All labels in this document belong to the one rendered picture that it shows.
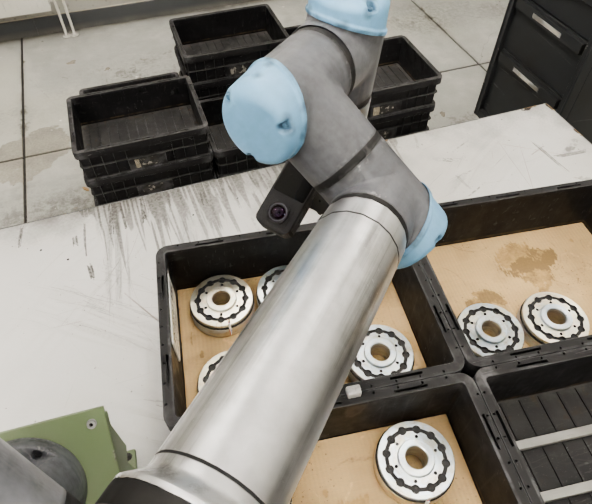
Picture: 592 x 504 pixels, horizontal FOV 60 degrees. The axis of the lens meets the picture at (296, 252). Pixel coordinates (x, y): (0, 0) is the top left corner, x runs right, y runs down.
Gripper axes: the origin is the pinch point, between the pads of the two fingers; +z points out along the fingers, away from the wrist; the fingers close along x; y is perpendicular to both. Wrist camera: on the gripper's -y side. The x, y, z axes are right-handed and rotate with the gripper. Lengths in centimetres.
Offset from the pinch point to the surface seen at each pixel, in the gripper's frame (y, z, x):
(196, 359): -16.8, 17.7, 7.8
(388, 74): 124, 54, 36
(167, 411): -27.6, 7.2, 2.4
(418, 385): -7.3, 5.2, -22.4
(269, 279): 0.3, 14.7, 6.0
